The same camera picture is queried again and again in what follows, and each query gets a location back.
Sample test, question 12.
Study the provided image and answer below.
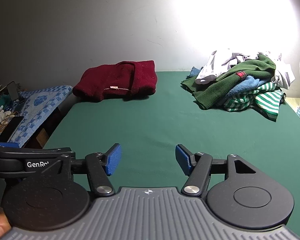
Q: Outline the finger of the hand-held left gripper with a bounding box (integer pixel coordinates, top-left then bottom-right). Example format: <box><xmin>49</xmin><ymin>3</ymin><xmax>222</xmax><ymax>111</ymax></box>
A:
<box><xmin>0</xmin><ymin>142</ymin><xmax>74</xmax><ymax>158</ymax></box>

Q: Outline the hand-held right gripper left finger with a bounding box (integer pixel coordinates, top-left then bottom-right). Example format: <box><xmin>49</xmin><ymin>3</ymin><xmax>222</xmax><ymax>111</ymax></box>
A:
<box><xmin>41</xmin><ymin>144</ymin><xmax>122</xmax><ymax>197</ymax></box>

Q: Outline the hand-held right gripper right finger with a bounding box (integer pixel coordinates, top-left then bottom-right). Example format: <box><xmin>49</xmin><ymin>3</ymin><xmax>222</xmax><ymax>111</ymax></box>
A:
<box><xmin>175</xmin><ymin>144</ymin><xmax>257</xmax><ymax>196</ymax></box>

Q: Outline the white polo shirt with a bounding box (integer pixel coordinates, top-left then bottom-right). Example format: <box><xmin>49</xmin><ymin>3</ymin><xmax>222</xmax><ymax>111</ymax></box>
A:
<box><xmin>195</xmin><ymin>49</ymin><xmax>296</xmax><ymax>89</ymax></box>

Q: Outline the person's left hand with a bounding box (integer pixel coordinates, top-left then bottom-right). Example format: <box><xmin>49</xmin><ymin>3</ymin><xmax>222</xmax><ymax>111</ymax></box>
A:
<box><xmin>0</xmin><ymin>210</ymin><xmax>12</xmax><ymax>239</ymax></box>

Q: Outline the black phone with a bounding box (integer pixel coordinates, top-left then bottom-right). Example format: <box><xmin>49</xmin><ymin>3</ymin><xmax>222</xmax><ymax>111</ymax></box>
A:
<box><xmin>0</xmin><ymin>116</ymin><xmax>25</xmax><ymax>143</ymax></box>

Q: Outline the blue patterned cloth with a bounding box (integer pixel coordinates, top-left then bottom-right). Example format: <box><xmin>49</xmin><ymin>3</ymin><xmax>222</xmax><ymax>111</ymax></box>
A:
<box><xmin>0</xmin><ymin>85</ymin><xmax>73</xmax><ymax>148</ymax></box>

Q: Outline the small dark phone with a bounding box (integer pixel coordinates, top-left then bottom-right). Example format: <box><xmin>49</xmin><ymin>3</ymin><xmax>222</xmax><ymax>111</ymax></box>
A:
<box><xmin>7</xmin><ymin>81</ymin><xmax>19</xmax><ymax>100</ymax></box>

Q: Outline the maroon knit sweater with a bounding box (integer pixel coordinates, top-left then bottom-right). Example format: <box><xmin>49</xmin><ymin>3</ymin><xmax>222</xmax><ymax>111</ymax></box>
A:
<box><xmin>72</xmin><ymin>60</ymin><xmax>158</xmax><ymax>103</ymax></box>

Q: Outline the green fleece sweater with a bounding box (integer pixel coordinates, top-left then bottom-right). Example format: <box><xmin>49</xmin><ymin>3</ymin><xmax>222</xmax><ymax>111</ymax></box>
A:
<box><xmin>181</xmin><ymin>54</ymin><xmax>277</xmax><ymax>110</ymax></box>

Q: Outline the blue knit sweater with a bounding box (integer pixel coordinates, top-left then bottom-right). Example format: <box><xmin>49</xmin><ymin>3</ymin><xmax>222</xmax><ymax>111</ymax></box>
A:
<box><xmin>186</xmin><ymin>66</ymin><xmax>268</xmax><ymax>98</ymax></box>

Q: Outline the green white striped shirt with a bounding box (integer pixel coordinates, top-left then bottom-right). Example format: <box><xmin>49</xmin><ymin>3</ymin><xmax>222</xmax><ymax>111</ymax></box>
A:
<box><xmin>224</xmin><ymin>82</ymin><xmax>287</xmax><ymax>122</ymax></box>

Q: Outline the pale yellow printed cover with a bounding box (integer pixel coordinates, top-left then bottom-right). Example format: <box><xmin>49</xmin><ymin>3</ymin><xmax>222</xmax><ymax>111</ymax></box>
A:
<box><xmin>284</xmin><ymin>95</ymin><xmax>300</xmax><ymax>132</ymax></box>

